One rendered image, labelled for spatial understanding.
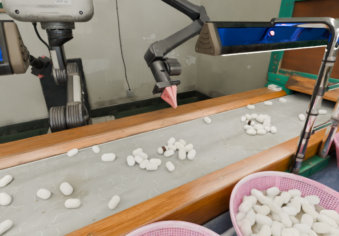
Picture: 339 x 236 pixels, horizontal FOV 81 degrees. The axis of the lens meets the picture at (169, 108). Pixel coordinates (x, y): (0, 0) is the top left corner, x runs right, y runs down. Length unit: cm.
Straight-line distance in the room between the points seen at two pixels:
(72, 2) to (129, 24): 169
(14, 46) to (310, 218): 60
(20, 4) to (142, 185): 81
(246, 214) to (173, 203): 16
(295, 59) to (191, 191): 98
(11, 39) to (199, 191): 43
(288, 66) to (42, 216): 123
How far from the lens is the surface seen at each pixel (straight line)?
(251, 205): 51
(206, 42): 49
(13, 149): 76
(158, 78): 77
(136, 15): 267
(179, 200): 46
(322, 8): 123
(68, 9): 99
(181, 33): 98
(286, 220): 51
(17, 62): 35
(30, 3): 101
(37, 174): 65
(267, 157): 63
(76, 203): 51
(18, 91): 260
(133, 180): 55
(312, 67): 123
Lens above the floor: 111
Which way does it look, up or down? 23 degrees down
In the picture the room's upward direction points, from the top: straight up
